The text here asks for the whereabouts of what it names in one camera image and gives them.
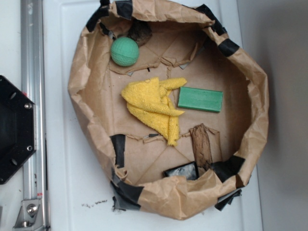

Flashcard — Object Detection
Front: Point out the black box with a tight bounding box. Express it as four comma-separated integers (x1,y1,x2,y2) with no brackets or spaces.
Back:
163,162,199,180

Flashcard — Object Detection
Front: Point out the yellow terry cloth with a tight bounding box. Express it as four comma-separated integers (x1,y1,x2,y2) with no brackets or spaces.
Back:
121,77,187,146

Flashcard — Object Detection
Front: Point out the brown bark piece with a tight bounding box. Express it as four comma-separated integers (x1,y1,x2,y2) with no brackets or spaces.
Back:
190,124,212,170

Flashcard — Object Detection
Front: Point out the green rectangular block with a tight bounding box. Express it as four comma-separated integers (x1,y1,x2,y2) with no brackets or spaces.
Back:
178,87,223,113

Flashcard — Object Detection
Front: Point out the green foam ball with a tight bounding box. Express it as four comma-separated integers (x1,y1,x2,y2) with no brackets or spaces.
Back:
110,37,140,67

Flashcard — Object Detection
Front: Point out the brown paper bag bin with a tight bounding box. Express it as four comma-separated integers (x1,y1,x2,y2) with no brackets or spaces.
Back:
68,0,269,220

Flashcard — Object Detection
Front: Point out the dark brown rock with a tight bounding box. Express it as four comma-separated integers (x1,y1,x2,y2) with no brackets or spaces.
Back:
128,19,152,47

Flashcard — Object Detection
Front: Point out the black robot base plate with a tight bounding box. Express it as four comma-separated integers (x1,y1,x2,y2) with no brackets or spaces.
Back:
0,76,36,185

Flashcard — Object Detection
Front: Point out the aluminium frame rail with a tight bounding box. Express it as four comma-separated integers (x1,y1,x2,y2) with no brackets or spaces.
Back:
21,0,50,231

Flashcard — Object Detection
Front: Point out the metal corner bracket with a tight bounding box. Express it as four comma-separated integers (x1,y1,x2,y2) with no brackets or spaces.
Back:
13,199,45,231

